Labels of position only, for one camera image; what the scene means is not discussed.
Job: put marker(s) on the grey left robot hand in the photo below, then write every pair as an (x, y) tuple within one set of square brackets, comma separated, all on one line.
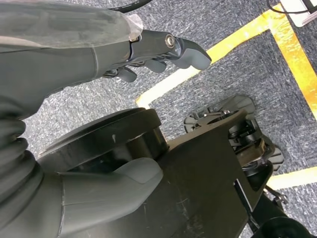
[(62, 49)]

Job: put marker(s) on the black robot lower body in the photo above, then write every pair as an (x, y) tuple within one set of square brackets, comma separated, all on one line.
[(203, 184)]

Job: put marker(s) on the yellow floor tape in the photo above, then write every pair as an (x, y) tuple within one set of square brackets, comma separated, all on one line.
[(287, 42)]

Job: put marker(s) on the silver floor socket box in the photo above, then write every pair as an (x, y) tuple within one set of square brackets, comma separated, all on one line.
[(302, 11)]

